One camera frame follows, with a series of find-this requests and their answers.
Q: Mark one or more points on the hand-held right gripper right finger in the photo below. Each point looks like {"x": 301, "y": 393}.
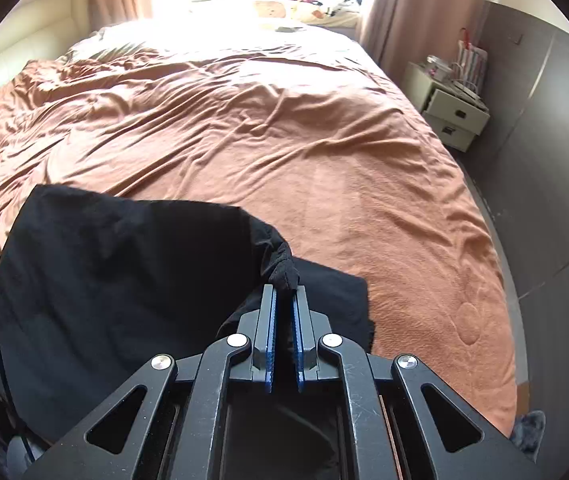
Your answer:
{"x": 300, "y": 345}

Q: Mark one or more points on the white nightstand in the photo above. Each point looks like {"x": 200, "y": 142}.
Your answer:
{"x": 456, "y": 110}

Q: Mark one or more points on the black pants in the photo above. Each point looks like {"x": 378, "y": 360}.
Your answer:
{"x": 114, "y": 285}

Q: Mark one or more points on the brown blanket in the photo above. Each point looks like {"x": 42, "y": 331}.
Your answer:
{"x": 264, "y": 150}

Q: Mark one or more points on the cream leather headboard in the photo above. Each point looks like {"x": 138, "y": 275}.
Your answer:
{"x": 39, "y": 25}

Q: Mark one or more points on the printed bear cushion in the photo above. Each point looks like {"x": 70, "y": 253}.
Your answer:
{"x": 314, "y": 12}

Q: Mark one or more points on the striped gift bag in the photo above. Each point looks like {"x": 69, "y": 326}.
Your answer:
{"x": 471, "y": 60}

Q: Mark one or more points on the grey fuzzy slipper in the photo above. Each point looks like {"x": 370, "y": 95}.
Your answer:
{"x": 531, "y": 432}

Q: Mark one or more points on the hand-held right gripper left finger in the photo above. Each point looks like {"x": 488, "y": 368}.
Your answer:
{"x": 269, "y": 340}

